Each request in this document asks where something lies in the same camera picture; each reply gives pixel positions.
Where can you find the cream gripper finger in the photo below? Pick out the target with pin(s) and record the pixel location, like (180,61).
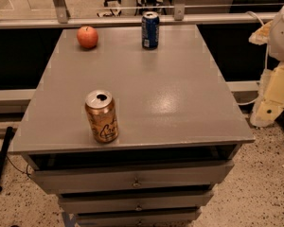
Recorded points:
(261,36)

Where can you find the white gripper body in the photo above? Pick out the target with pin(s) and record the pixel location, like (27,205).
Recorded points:
(283,35)

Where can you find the blue pepsi can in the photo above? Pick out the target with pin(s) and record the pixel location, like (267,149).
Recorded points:
(150,30)

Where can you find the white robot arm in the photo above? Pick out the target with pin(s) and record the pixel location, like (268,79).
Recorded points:
(275,44)

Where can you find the gold soda can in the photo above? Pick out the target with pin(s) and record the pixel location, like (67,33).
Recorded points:
(100,110)

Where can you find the grey metal railing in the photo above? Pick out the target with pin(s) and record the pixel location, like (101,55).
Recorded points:
(75,13)

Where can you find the grey drawer cabinet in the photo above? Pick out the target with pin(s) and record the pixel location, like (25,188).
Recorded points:
(172,105)

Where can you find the bottom grey drawer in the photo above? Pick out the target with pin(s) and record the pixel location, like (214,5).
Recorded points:
(137,219)

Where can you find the grey drawer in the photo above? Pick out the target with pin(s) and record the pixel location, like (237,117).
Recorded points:
(136,202)
(137,219)
(131,177)

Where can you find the top grey drawer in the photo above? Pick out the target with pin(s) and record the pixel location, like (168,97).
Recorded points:
(131,177)

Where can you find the red apple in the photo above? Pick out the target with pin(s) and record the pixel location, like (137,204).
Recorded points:
(87,37)

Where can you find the middle grey drawer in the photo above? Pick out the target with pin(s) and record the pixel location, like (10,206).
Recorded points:
(136,202)

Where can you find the black metal bar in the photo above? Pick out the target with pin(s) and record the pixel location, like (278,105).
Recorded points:
(4,149)

